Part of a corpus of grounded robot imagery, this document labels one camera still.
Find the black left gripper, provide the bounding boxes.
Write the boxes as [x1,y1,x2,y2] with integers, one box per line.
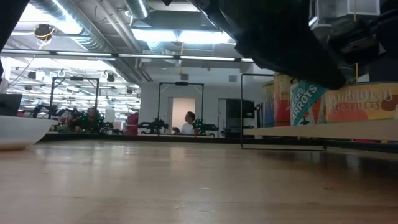
[192,0,347,90]

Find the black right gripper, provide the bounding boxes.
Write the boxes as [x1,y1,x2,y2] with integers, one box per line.
[329,17,384,65]

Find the teal sliced carrots can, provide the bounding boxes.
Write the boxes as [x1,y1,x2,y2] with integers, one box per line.
[289,79,327,127]

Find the red and yellow corn can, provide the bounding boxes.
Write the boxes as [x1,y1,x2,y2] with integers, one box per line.
[272,73,293,128]

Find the short mushrooms can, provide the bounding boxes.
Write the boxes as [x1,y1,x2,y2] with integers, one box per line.
[324,81,398,123]

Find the wooden shelf black metal legs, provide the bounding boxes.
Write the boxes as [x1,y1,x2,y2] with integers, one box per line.
[239,73,398,154]

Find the grey ceiling box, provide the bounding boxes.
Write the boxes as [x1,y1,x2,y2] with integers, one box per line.
[310,0,381,18]

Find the bright ceiling light panel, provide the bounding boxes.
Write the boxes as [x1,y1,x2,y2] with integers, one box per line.
[130,27,234,45]

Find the grey ceiling air unit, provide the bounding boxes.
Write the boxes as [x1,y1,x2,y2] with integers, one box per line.
[141,1,218,32]

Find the pale door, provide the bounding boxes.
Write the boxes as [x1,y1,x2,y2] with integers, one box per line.
[170,97,196,135]

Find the person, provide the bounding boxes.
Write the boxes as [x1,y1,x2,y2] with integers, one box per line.
[68,106,105,133]
[172,111,198,135]

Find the long overhead light bar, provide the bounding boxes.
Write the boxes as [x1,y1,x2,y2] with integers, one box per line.
[0,48,254,65]

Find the red background object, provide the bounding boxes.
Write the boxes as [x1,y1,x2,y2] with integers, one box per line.
[126,111,140,136]

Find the round pale bowl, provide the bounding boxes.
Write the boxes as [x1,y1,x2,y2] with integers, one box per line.
[0,115,58,152]

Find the black monitor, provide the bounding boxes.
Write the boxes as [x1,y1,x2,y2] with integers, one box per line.
[0,93,23,118]

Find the black wall screen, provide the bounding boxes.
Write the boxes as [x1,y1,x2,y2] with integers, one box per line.
[225,98,256,119]

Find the black metal gantry frame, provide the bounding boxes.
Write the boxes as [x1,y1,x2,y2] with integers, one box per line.
[157,82,205,135]
[49,77,100,124]

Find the black metal table frame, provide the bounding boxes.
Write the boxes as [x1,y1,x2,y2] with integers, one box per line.
[39,132,243,144]

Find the silver spiral ceiling duct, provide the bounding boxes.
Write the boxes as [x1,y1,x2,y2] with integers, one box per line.
[124,0,150,20]

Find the long silver ceiling duct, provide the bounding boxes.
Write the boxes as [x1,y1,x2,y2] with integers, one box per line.
[40,0,144,82]

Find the black yellow ceiling cord reel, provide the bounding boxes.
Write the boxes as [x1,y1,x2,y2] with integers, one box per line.
[33,23,56,42]

